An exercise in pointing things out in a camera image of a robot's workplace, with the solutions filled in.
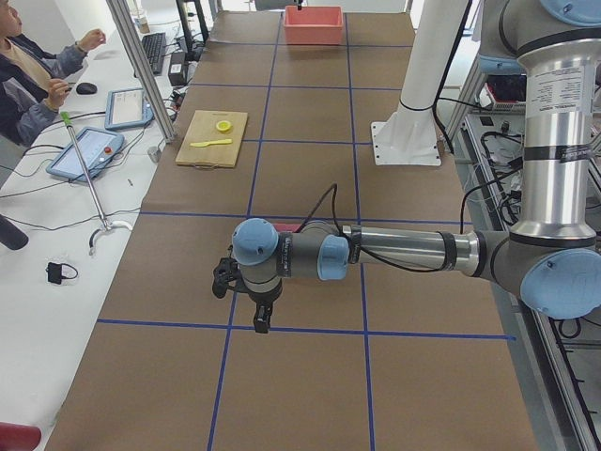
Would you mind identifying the white pedestal column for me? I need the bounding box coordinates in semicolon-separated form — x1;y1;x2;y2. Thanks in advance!
371;0;471;166

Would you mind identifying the pink plastic bin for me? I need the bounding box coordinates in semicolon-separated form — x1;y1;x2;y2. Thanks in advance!
284;6;344;45

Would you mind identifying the black computer mouse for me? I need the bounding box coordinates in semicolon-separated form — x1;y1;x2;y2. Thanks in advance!
75;83;98;95

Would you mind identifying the magenta wiping cloth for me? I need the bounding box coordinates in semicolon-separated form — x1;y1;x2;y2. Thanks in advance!
272;223;301;233

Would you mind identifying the red cylinder object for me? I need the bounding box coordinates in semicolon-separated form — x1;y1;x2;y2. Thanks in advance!
0;422;41;451

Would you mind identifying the black power adapter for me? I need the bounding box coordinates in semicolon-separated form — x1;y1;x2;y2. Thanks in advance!
168;52;189;86

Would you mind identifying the bamboo cutting board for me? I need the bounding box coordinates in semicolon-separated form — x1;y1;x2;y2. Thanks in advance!
176;110;248;168

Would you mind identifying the far blue teach pendant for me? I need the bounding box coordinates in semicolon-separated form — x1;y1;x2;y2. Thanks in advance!
104;88;154;131

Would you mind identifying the yellow plastic knife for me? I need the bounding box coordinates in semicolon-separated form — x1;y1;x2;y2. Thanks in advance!
190;138;233;148

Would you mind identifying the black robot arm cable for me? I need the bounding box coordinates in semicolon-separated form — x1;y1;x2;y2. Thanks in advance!
300;182;475;273

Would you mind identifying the metal reacher grabber stick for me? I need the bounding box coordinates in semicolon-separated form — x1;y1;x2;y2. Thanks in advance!
60;112;133;256

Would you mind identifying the aluminium frame post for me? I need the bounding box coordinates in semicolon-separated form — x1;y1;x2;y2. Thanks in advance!
106;0;176;144

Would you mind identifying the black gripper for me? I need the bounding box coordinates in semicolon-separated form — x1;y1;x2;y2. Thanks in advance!
248;287;283;334

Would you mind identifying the blue teach pendant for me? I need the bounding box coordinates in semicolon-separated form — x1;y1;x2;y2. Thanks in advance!
46;127;125;182
104;88;154;131

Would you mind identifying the seated person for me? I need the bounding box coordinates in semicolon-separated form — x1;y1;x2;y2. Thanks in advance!
1;1;106;147

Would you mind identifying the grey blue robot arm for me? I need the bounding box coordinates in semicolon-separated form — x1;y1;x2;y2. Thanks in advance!
212;1;600;333

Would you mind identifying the yellow lemon slice toy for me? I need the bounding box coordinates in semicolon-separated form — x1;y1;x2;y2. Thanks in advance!
215;120;232;132

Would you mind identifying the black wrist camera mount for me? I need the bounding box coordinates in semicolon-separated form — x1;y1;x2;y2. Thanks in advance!
211;257;241;299

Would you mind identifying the small black strap clip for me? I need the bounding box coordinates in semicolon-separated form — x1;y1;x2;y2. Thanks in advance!
46;262;79;285

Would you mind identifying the near blue teach pendant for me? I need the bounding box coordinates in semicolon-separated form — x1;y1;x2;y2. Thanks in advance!
46;127;125;182

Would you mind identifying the aluminium side frame rail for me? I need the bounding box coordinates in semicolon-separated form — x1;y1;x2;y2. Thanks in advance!
454;112;600;450

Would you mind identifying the black keyboard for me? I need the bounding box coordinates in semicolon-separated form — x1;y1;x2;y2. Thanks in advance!
141;33;166;75

